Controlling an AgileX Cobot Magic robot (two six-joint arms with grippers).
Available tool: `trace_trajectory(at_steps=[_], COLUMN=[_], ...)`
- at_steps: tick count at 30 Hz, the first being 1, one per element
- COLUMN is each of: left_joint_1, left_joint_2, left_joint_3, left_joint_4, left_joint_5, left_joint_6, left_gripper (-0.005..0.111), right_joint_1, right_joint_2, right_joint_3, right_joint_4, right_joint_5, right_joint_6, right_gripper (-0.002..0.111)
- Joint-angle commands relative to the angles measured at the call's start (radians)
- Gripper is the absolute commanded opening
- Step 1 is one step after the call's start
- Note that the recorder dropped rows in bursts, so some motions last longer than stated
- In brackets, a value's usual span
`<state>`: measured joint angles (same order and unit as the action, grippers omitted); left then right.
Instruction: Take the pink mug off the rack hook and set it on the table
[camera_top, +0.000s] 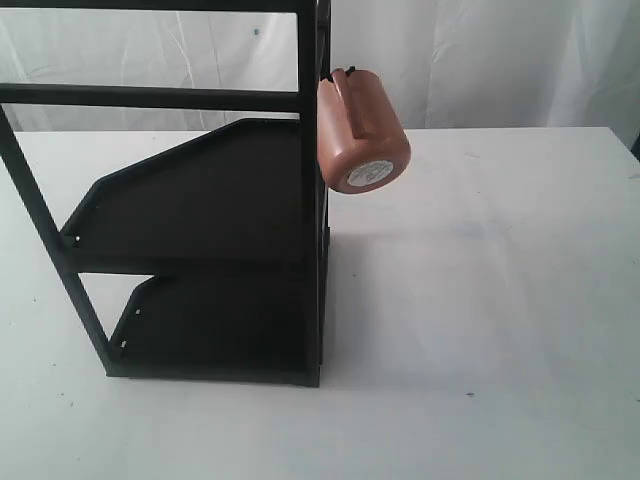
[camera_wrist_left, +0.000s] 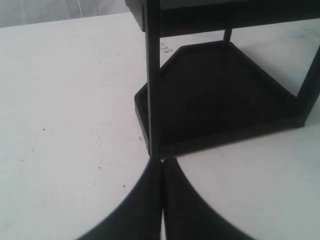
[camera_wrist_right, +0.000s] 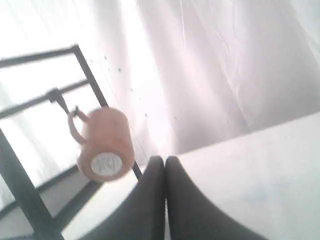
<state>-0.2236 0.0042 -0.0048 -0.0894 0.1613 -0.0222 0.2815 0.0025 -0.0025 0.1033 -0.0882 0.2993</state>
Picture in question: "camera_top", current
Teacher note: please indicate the copper brown mug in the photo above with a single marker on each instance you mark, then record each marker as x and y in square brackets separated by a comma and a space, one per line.
[361, 144]

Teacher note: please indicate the black metal shelf rack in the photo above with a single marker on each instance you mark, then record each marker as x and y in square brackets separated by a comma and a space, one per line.
[207, 261]

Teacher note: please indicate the black rack hook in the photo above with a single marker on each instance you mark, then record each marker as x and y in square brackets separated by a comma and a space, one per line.
[340, 74]

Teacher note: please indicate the white backdrop curtain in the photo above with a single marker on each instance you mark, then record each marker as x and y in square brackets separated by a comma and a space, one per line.
[444, 64]

